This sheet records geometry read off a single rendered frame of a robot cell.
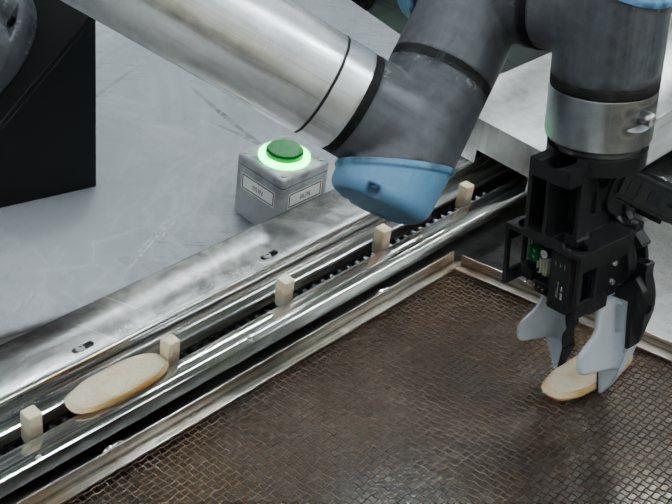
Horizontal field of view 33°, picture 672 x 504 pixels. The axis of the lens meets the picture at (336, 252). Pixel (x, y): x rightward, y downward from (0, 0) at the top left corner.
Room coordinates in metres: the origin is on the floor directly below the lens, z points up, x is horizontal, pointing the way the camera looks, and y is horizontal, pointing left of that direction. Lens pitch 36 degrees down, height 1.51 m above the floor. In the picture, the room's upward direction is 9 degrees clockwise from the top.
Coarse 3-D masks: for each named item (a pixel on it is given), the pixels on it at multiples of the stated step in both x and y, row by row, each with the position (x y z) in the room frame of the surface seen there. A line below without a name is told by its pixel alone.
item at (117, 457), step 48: (480, 288) 0.83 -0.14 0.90; (528, 288) 0.83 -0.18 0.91; (336, 336) 0.74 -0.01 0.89; (384, 336) 0.75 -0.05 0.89; (432, 336) 0.75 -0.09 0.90; (480, 336) 0.76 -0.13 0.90; (576, 336) 0.76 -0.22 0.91; (240, 384) 0.66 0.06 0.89; (288, 384) 0.67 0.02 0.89; (336, 384) 0.67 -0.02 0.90; (432, 384) 0.68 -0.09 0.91; (480, 384) 0.69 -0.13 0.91; (528, 384) 0.69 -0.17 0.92; (144, 432) 0.59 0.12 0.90; (240, 432) 0.61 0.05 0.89; (432, 432) 0.62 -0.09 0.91; (96, 480) 0.54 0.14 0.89; (288, 480) 0.56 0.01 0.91; (336, 480) 0.56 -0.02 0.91; (384, 480) 0.56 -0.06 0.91; (432, 480) 0.57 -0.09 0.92; (528, 480) 0.57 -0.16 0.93
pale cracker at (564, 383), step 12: (576, 360) 0.71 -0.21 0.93; (552, 372) 0.69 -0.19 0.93; (564, 372) 0.69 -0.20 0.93; (576, 372) 0.69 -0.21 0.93; (552, 384) 0.68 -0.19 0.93; (564, 384) 0.68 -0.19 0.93; (576, 384) 0.68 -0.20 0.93; (588, 384) 0.68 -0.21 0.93; (552, 396) 0.67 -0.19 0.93; (564, 396) 0.67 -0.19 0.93; (576, 396) 0.67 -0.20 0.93
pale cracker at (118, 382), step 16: (112, 368) 0.69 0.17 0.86; (128, 368) 0.70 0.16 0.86; (144, 368) 0.70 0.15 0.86; (160, 368) 0.71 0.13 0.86; (80, 384) 0.67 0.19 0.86; (96, 384) 0.67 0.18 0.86; (112, 384) 0.67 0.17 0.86; (128, 384) 0.68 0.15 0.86; (144, 384) 0.68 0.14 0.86; (80, 400) 0.65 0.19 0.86; (96, 400) 0.65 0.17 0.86; (112, 400) 0.66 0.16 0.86
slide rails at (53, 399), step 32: (448, 192) 1.07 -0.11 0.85; (320, 256) 0.91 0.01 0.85; (384, 256) 0.93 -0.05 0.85; (256, 288) 0.84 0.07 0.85; (320, 288) 0.86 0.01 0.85; (192, 320) 0.78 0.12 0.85; (224, 320) 0.79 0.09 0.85; (256, 320) 0.80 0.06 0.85; (128, 352) 0.73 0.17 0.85; (64, 384) 0.68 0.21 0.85; (0, 416) 0.63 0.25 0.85; (96, 416) 0.64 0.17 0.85; (32, 448) 0.60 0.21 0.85
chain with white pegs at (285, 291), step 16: (512, 176) 1.14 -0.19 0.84; (464, 192) 1.05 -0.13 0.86; (480, 192) 1.09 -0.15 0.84; (448, 208) 1.05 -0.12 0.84; (384, 224) 0.95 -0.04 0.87; (384, 240) 0.94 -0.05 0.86; (368, 256) 0.94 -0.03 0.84; (336, 272) 0.90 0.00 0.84; (288, 288) 0.83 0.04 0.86; (304, 288) 0.87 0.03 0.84; (272, 304) 0.83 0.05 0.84; (208, 336) 0.77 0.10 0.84; (160, 352) 0.73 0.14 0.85; (176, 352) 0.73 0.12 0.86; (192, 352) 0.75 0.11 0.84; (32, 416) 0.62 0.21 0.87; (64, 416) 0.65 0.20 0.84; (32, 432) 0.61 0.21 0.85
